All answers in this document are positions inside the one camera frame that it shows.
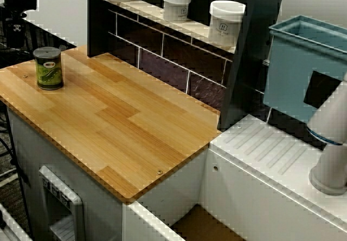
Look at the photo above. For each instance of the green can grey lid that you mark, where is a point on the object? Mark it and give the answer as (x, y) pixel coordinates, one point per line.
(50, 73)

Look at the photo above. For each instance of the black upright panel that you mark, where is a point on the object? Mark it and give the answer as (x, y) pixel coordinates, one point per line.
(97, 29)

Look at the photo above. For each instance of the wooden countertop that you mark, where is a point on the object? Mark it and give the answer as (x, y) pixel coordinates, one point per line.
(81, 132)

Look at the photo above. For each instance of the cream shelf board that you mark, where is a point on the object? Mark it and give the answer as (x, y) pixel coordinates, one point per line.
(195, 33)

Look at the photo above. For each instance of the grey dispenser panel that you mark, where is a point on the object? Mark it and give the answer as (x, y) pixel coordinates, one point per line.
(76, 208)

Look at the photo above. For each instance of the white counter cabinet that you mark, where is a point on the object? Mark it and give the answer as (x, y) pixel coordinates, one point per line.
(103, 219)

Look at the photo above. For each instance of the dark grey upright panel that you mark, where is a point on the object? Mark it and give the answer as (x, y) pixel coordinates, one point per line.
(244, 75)

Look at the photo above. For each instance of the blue plastic bin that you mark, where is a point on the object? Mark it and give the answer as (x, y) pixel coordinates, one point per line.
(287, 75)

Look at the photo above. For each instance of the white toy sink unit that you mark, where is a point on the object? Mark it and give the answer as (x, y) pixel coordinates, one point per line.
(271, 197)

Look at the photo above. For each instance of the grey toy faucet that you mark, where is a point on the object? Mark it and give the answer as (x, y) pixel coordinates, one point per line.
(330, 143)

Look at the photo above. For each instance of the aluminium frame rail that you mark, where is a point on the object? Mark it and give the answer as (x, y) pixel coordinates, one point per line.
(11, 224)

